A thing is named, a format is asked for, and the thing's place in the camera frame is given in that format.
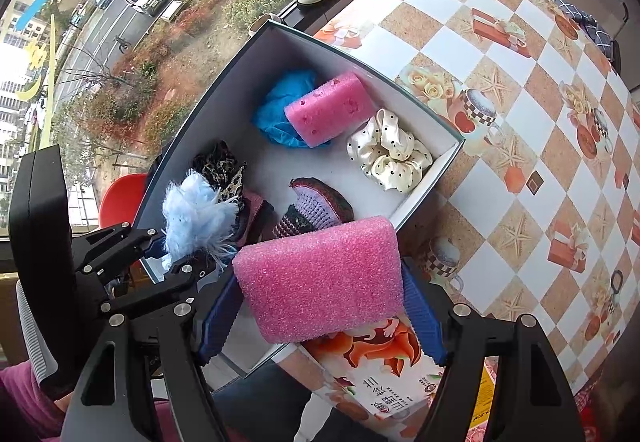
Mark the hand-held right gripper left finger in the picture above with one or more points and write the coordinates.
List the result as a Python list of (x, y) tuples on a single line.
[(217, 322)]

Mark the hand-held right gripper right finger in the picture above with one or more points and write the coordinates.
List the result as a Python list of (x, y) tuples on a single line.
[(425, 322)]

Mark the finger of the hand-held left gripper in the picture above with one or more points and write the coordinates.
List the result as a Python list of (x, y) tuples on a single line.
[(115, 247), (150, 292)]

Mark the light blue fluffy scrunchie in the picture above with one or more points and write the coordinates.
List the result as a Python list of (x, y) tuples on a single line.
[(197, 217)]

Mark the pink and black knit piece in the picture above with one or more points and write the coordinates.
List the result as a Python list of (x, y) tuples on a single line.
[(255, 217)]

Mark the large pink sponge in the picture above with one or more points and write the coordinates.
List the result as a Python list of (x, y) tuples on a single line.
[(320, 277)]

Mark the leopard print scrunchie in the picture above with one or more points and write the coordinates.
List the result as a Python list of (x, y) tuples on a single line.
[(220, 169)]

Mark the white cardboard box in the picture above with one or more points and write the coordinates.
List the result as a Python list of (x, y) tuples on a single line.
[(272, 169)]

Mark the cream polka-dot satin scrunchie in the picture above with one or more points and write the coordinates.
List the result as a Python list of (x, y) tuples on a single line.
[(390, 156)]

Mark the blue cloth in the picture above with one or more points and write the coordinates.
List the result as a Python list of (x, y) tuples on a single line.
[(280, 106)]

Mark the small pink sponge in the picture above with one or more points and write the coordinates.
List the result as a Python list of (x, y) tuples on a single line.
[(330, 109)]

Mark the person's left forearm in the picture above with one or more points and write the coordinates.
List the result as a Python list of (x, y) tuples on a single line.
[(25, 402)]

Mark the red plastic stool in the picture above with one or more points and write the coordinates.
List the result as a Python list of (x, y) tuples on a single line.
[(120, 202)]

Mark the orange and white printed box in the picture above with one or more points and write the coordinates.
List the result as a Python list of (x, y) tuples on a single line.
[(380, 372)]

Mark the person's pink sweater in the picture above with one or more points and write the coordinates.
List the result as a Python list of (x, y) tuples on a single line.
[(165, 422)]

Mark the checkered printed tablecloth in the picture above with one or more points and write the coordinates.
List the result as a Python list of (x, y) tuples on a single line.
[(525, 131)]

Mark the dark plaid cloth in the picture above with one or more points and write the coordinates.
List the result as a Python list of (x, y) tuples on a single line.
[(590, 29)]

